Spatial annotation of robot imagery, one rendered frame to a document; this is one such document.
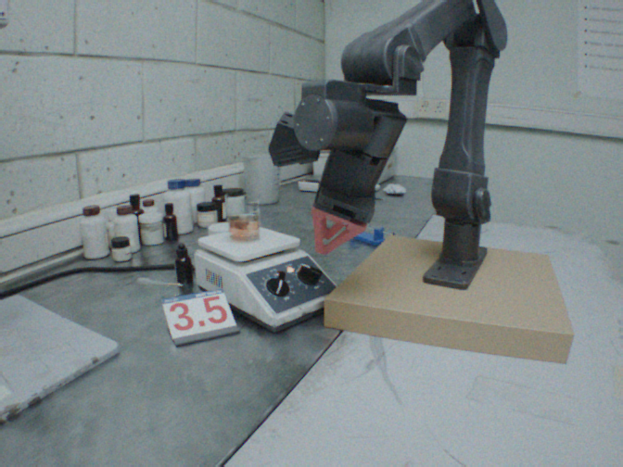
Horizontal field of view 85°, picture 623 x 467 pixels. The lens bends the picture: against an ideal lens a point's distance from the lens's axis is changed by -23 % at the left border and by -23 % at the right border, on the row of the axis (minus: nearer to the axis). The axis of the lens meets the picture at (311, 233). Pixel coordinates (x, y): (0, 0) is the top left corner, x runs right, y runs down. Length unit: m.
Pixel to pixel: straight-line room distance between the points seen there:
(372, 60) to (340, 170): 0.13
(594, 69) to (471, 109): 1.50
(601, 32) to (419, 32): 1.67
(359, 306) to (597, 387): 0.32
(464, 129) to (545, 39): 1.48
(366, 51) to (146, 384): 0.43
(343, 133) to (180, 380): 0.31
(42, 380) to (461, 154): 0.62
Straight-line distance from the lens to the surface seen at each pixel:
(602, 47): 2.12
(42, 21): 1.01
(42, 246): 0.93
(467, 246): 0.66
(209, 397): 0.45
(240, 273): 0.58
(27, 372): 0.54
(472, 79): 0.65
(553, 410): 0.47
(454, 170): 0.63
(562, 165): 2.05
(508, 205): 2.05
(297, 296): 0.58
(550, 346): 0.54
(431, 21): 0.55
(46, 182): 0.98
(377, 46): 0.46
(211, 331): 0.56
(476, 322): 0.52
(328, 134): 0.40
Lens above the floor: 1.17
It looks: 16 degrees down
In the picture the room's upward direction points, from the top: straight up
